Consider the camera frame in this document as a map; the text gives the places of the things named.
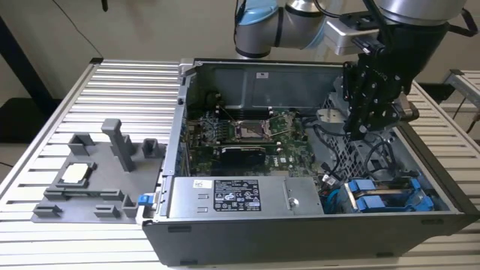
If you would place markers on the black RAM slot bank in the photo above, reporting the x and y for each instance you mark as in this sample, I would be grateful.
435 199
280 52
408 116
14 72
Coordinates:
247 113

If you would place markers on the grey plastic bracket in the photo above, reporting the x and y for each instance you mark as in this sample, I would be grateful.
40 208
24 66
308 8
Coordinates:
330 116

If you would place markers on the green motherboard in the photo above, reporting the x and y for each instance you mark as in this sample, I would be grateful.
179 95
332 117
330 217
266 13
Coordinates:
296 157

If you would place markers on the metal disk bay cage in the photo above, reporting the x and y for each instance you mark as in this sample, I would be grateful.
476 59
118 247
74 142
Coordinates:
338 152

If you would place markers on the black metal stand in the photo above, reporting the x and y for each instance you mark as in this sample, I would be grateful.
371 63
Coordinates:
23 84

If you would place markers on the small grey wrist camera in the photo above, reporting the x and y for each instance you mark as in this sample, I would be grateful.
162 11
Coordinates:
410 109

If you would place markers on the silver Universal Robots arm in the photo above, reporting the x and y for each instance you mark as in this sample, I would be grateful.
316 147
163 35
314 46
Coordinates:
259 33

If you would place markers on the silver CPU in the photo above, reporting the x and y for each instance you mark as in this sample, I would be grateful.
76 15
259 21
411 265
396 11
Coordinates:
75 172

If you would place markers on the CPU socket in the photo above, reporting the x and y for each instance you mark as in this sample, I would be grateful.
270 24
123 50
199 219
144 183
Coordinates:
248 132

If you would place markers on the silver power supply unit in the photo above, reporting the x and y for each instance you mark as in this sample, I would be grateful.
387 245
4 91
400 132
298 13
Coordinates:
274 197

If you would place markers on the blue case latch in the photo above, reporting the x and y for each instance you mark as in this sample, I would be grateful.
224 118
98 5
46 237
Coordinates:
144 199

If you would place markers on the silver wrist camera block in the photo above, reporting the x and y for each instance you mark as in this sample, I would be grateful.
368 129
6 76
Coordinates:
344 33

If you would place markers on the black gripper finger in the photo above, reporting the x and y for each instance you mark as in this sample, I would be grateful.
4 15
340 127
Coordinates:
384 115
358 112

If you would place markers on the black open PC case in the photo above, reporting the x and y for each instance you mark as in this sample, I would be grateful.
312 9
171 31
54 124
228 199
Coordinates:
263 242

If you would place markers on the aluminium frame table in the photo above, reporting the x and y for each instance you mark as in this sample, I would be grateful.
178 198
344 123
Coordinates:
464 81

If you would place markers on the black graphics card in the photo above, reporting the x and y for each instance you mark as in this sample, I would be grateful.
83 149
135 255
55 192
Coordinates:
242 160

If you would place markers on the grey parts rack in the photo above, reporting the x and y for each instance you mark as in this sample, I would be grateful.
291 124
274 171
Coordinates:
112 180

